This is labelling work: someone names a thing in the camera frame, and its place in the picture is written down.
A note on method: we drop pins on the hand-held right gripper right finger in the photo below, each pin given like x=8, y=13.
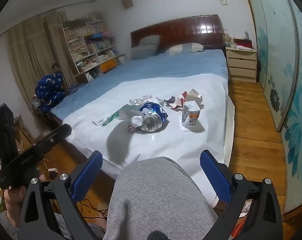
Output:
x=215, y=180

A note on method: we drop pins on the red box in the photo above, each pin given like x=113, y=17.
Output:
x=243, y=42

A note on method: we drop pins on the beige curtain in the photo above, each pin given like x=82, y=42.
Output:
x=33, y=47

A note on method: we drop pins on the white cloth sheet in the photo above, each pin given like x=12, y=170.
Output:
x=180, y=145

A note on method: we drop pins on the person's left forearm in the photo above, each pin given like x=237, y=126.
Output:
x=7, y=226

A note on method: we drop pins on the curtain rod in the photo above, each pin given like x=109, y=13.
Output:
x=41, y=13

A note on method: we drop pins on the white drink pouch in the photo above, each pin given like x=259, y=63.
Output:
x=189, y=116

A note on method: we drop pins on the paper carton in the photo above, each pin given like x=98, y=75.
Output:
x=193, y=96

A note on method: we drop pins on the grey checked pillow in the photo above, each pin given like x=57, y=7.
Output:
x=146, y=47

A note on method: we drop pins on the crushed blue can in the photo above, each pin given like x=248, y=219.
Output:
x=153, y=116

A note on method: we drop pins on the floral sliding wardrobe door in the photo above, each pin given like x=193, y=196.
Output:
x=273, y=55
x=300, y=130

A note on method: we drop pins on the white cup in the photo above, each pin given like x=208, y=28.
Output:
x=232, y=45

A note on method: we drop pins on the clear plastic printed wrapper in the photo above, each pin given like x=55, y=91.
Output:
x=146, y=98

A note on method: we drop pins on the red white paper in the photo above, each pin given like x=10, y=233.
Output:
x=174, y=103

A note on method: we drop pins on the white bookshelf with books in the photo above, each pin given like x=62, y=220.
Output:
x=91, y=45

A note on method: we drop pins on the blue moon print clothes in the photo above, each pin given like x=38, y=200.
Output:
x=49, y=90

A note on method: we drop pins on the white power adapter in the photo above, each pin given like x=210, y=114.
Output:
x=52, y=170

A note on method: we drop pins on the light wooden nightstand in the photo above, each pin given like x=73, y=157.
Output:
x=242, y=63

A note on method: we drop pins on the blue bed sheet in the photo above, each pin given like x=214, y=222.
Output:
x=153, y=67

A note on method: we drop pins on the person's grey trouser leg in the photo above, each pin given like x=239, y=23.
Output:
x=156, y=200

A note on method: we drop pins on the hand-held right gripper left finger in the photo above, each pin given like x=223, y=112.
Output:
x=87, y=177

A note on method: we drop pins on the small bottle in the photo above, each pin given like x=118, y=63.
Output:
x=246, y=34

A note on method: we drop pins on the green white wrapper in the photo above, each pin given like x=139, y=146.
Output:
x=118, y=115

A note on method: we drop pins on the white pillow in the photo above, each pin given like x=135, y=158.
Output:
x=184, y=48

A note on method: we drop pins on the brown wall picture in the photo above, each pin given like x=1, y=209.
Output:
x=126, y=0

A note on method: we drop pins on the dark wooden bed headboard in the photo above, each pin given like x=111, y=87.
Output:
x=180, y=30

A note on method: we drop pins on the person's left hand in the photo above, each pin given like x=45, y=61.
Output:
x=13, y=200

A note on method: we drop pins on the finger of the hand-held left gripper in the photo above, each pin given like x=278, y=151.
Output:
x=3, y=130
x=54, y=135

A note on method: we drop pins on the deer shaped wall hook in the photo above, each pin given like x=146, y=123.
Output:
x=222, y=0

